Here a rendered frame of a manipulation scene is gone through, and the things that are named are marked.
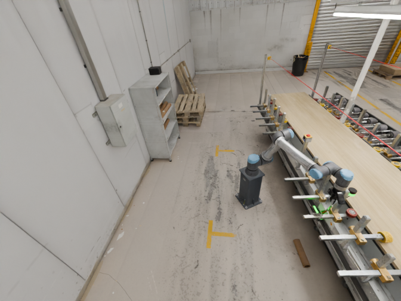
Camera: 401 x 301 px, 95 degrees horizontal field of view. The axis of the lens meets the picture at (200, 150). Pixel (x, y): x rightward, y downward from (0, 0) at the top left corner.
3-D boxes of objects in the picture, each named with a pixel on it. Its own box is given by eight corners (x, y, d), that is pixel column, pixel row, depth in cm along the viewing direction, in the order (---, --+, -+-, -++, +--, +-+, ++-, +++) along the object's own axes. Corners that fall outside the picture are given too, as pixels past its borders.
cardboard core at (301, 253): (304, 264, 210) (293, 238, 233) (302, 267, 215) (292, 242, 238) (311, 264, 209) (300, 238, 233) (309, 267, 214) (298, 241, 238)
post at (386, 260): (358, 285, 147) (391, 258, 118) (355, 279, 149) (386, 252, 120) (362, 284, 146) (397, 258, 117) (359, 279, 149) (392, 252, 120)
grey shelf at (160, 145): (151, 160, 392) (127, 88, 297) (163, 137, 462) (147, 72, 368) (171, 161, 385) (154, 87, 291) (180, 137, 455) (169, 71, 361)
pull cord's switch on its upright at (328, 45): (311, 102, 395) (329, 43, 328) (308, 100, 406) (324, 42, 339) (315, 102, 394) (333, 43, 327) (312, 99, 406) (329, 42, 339)
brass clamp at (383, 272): (381, 283, 124) (385, 280, 121) (367, 261, 135) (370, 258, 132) (391, 282, 124) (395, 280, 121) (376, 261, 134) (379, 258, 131)
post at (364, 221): (341, 249, 164) (367, 218, 135) (339, 245, 166) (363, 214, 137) (345, 249, 163) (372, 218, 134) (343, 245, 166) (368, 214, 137)
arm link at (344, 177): (346, 166, 148) (358, 174, 140) (340, 177, 155) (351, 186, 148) (336, 169, 146) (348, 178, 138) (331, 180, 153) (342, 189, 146)
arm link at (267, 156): (254, 157, 261) (278, 127, 195) (265, 154, 265) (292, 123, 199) (259, 167, 255) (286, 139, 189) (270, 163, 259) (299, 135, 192)
